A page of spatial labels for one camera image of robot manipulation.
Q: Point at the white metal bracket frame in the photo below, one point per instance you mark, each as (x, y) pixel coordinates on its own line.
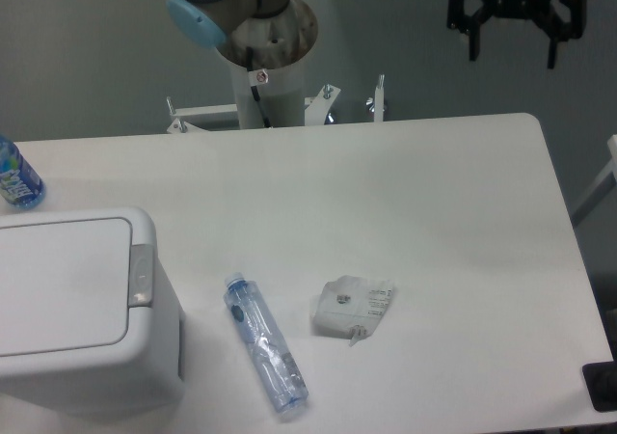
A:
(317, 110)

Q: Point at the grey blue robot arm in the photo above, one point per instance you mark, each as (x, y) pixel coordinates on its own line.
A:
(255, 34)

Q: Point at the clear empty plastic bottle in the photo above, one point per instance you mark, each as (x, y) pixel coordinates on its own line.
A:
(274, 363)

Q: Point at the white plastic trash can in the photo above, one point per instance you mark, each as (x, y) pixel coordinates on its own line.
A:
(69, 341)

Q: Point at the black object at table edge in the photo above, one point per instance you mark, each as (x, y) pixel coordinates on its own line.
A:
(600, 380)

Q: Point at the grey trash can push button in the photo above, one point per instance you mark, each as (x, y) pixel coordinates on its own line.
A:
(141, 276)

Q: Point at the white frame at right edge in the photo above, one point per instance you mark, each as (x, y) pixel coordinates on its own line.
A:
(598, 189)

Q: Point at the blue labelled water bottle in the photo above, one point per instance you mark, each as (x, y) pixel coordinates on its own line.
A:
(21, 186)

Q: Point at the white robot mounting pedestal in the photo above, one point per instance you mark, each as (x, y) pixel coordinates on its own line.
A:
(269, 97)

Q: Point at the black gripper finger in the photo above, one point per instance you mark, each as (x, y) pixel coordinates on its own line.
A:
(560, 30)
(469, 24)

